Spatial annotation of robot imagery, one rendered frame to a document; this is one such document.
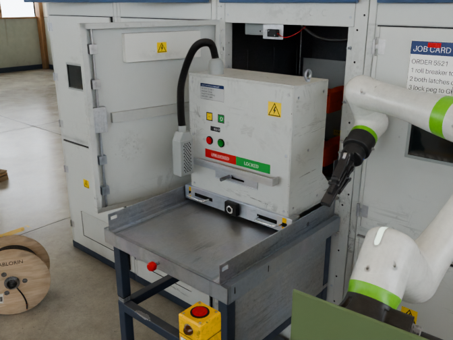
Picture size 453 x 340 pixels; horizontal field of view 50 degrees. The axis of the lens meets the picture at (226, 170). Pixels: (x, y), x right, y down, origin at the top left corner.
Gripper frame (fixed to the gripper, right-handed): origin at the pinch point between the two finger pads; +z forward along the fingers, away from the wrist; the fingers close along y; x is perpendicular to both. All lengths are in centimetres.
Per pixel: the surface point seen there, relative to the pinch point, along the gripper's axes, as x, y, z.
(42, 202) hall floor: -294, -165, -23
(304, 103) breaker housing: -20.6, 9.4, -27.4
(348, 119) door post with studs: -11.1, -7.4, -41.0
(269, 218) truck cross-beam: -25.9, -24.5, 0.2
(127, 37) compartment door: -91, 29, -23
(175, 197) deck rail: -71, -29, 2
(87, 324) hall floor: -127, -108, 51
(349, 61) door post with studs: -14, 10, -52
